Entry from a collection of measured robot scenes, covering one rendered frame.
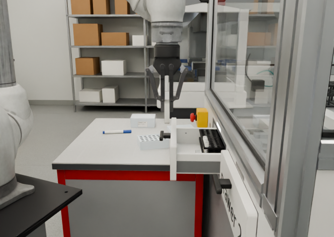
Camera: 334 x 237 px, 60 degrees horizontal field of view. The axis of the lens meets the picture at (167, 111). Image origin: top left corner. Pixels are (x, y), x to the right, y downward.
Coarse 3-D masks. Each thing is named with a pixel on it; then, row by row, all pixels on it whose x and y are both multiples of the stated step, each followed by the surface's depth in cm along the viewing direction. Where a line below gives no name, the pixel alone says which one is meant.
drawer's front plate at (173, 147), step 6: (174, 120) 103; (174, 126) 96; (174, 132) 90; (174, 138) 84; (174, 144) 80; (174, 150) 80; (174, 156) 80; (174, 162) 80; (174, 168) 81; (174, 174) 81; (174, 180) 82
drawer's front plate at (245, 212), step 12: (228, 156) 72; (228, 168) 66; (240, 180) 59; (228, 192) 66; (240, 192) 55; (240, 204) 54; (252, 204) 51; (228, 216) 65; (240, 216) 54; (252, 216) 48; (252, 228) 49
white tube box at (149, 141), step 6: (138, 138) 123; (144, 138) 124; (150, 138) 124; (156, 138) 124; (138, 144) 124; (144, 144) 120; (150, 144) 120; (156, 144) 121; (162, 144) 122; (168, 144) 123
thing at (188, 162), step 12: (180, 132) 105; (192, 132) 105; (180, 144) 106; (192, 144) 106; (180, 156) 82; (192, 156) 82; (204, 156) 82; (216, 156) 82; (180, 168) 83; (192, 168) 82; (204, 168) 82; (216, 168) 82
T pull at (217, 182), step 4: (212, 176) 66; (216, 176) 65; (216, 180) 63; (220, 180) 63; (224, 180) 63; (228, 180) 63; (216, 184) 61; (220, 184) 61; (224, 184) 62; (228, 184) 62; (216, 188) 60; (220, 188) 60; (224, 188) 62; (228, 188) 62; (216, 192) 60; (220, 192) 59
